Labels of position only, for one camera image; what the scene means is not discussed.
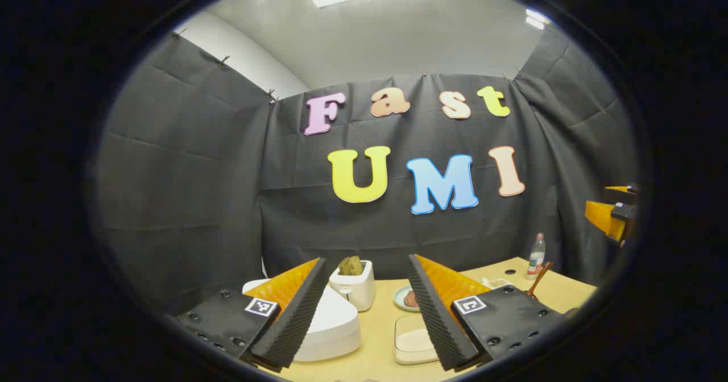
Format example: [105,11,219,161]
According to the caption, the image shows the white rice cooker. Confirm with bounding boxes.
[243,280,361,362]

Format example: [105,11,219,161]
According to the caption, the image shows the brown bread slice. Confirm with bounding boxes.
[338,255,365,276]

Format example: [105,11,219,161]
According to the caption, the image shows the brown wooden spoon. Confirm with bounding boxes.
[526,261,553,298]

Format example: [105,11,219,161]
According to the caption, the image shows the clear water bottle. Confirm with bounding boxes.
[527,233,547,277]

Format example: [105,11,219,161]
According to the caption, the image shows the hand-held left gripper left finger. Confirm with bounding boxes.
[173,257,330,371]

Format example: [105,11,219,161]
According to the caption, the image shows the light green plate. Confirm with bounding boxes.
[394,284,421,313]

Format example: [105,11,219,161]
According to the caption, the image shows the white toaster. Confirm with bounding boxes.
[330,260,376,312]

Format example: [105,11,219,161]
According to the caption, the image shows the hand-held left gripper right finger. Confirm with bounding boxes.
[407,254,569,371]

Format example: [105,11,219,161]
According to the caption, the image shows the clear rice container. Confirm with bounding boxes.
[394,314,441,366]

